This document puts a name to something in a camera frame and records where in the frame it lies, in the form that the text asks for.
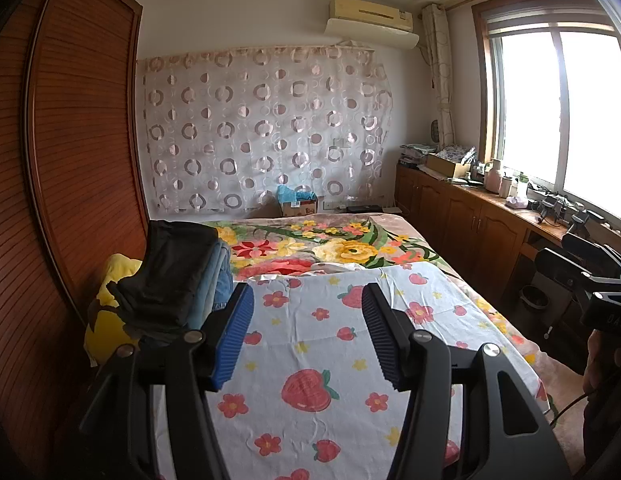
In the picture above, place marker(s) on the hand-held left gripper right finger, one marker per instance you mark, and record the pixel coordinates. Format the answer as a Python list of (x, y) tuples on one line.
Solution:
[(385, 340)]

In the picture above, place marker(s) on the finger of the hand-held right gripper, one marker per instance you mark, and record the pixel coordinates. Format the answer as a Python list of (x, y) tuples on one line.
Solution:
[(565, 267), (590, 250)]

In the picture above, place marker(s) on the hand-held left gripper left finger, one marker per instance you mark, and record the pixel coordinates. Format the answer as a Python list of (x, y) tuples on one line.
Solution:
[(233, 340)]

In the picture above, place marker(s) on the black pants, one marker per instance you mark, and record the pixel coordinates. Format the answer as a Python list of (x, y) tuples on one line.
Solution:
[(165, 275)]

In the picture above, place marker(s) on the person's right hand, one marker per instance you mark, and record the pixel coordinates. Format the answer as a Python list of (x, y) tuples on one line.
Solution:
[(608, 360)]

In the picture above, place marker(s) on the black tripod device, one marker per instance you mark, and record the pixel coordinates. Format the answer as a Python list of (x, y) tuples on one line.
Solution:
[(583, 222), (549, 207)]

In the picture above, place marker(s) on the grey waste bin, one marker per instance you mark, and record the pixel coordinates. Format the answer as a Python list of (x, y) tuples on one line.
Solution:
[(534, 297)]

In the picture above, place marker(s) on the folded grey-blue jeans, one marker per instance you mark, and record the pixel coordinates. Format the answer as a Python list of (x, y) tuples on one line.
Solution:
[(208, 280)]

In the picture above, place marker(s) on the white floral bed sheet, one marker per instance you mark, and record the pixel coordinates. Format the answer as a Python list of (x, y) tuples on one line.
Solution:
[(315, 360)]

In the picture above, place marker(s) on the green-capped bottle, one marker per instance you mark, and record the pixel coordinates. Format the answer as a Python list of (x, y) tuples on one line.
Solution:
[(522, 187)]

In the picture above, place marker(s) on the white cup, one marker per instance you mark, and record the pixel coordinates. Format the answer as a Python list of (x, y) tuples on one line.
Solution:
[(505, 186)]

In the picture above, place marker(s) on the long wooden cabinet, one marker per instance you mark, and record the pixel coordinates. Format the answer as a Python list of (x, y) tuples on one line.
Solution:
[(465, 220)]

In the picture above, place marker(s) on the pink jar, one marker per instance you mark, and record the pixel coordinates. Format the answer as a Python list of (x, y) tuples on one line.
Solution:
[(493, 177)]

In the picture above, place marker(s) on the pink floral blanket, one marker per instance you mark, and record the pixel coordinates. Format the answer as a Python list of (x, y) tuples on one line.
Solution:
[(315, 245)]

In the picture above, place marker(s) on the yellow plush pillow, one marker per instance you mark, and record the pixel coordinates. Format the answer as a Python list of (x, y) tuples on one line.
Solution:
[(108, 330)]

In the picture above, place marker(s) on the person's dark clothing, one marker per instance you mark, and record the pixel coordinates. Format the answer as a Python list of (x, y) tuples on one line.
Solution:
[(608, 440)]

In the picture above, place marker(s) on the wood-framed window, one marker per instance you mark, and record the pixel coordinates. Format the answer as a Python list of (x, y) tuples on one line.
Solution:
[(555, 110)]

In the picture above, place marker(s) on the blue-white patterned cloth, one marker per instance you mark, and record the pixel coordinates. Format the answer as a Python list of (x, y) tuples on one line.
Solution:
[(458, 154)]

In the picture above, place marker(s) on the brown cardboard box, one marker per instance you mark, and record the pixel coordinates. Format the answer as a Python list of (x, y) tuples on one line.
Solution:
[(445, 166)]

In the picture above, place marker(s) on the stack of patterned papers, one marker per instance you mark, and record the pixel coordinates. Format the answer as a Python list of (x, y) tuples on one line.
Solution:
[(415, 154)]

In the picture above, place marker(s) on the circle-print sheer curtain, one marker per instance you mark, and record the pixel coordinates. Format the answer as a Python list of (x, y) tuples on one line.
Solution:
[(265, 125)]

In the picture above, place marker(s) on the beige window curtain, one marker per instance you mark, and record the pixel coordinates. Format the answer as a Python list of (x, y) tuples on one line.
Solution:
[(438, 70)]

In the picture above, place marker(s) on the wooden slatted wardrobe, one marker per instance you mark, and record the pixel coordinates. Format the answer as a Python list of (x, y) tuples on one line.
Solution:
[(65, 160)]

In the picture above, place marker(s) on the oval wall ornament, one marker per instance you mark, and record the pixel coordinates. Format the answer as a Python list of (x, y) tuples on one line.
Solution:
[(434, 131)]

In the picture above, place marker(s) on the cream wall air conditioner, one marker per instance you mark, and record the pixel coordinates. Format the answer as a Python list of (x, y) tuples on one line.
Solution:
[(370, 17)]

